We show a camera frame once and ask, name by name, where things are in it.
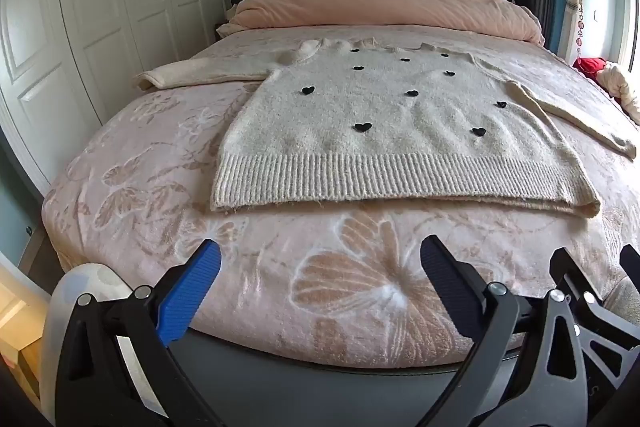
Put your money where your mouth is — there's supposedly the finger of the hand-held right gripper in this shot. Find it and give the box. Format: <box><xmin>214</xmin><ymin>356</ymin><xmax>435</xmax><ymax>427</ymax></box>
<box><xmin>619</xmin><ymin>244</ymin><xmax>640</xmax><ymax>289</ymax></box>
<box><xmin>549</xmin><ymin>248</ymin><xmax>640</xmax><ymax>390</ymax></box>

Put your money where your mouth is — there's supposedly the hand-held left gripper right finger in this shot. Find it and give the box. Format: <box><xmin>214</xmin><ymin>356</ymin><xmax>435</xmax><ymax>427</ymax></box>
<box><xmin>414</xmin><ymin>235</ymin><xmax>594</xmax><ymax>427</ymax></box>

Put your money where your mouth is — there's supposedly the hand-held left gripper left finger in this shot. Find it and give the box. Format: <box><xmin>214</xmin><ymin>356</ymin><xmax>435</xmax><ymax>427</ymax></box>
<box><xmin>54</xmin><ymin>238</ymin><xmax>227</xmax><ymax>427</ymax></box>

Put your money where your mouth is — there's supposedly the cream sweater with black hearts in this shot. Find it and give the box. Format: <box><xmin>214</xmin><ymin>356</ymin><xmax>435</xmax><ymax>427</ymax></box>
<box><xmin>134</xmin><ymin>36</ymin><xmax>638</xmax><ymax>219</ymax></box>

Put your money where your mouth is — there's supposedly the pink floral bed blanket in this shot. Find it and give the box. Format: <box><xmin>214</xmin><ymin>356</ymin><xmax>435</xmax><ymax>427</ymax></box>
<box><xmin>41</xmin><ymin>24</ymin><xmax>640</xmax><ymax>370</ymax></box>

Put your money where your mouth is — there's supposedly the white bundled cloth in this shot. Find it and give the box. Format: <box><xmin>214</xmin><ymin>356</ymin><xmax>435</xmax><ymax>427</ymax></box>
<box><xmin>595</xmin><ymin>62</ymin><xmax>640</xmax><ymax>125</ymax></box>

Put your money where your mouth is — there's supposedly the red cloth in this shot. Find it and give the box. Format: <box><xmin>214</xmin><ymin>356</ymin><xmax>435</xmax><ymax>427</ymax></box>
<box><xmin>572</xmin><ymin>56</ymin><xmax>608</xmax><ymax>82</ymax></box>

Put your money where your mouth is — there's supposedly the pink duvet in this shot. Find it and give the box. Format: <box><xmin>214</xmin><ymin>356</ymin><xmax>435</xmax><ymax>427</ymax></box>
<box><xmin>216</xmin><ymin>0</ymin><xmax>546</xmax><ymax>48</ymax></box>

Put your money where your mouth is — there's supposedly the white wardrobe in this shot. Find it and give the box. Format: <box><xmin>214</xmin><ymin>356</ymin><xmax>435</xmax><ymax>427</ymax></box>
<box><xmin>0</xmin><ymin>0</ymin><xmax>232</xmax><ymax>200</ymax></box>

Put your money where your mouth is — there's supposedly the red bead string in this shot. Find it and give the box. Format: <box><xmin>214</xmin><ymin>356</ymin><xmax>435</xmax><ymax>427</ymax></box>
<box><xmin>575</xmin><ymin>0</ymin><xmax>587</xmax><ymax>60</ymax></box>

